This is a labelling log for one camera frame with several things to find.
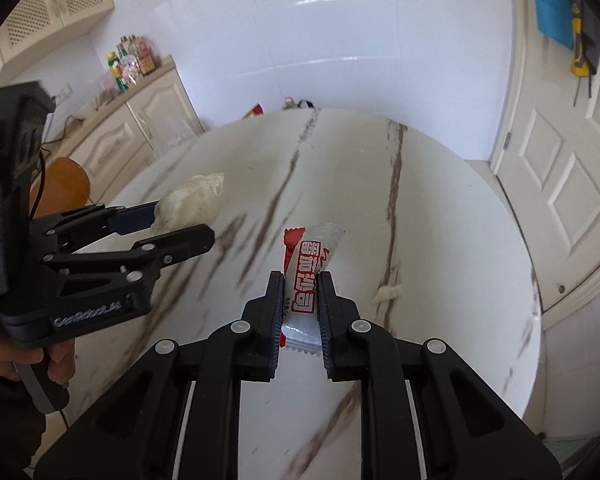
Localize round white marble table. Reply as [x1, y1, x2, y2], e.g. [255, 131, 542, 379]
[64, 107, 544, 480]

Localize blue hanging cloth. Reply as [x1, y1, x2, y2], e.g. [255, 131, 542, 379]
[534, 0, 573, 50]

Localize person's left hand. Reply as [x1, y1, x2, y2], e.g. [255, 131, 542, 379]
[0, 336, 76, 385]

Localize small white tissue scrap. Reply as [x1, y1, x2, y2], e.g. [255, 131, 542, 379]
[373, 284, 402, 304]

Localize cream upper wall cabinet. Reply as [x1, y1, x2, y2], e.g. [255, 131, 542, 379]
[0, 0, 114, 86]

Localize white panel door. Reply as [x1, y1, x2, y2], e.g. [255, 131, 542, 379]
[492, 0, 600, 327]

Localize bottles and packets on counter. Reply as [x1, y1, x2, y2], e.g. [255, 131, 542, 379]
[106, 35, 159, 91]

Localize cream kitchen cabinet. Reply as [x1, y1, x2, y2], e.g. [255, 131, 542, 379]
[50, 55, 204, 203]

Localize yellow grey hanging clothes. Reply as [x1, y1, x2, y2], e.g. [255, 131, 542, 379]
[570, 0, 600, 105]

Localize large crumpled white tissue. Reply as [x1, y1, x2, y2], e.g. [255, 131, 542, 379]
[150, 172, 224, 235]

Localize red white snack wrapper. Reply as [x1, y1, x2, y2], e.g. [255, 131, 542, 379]
[280, 223, 344, 356]

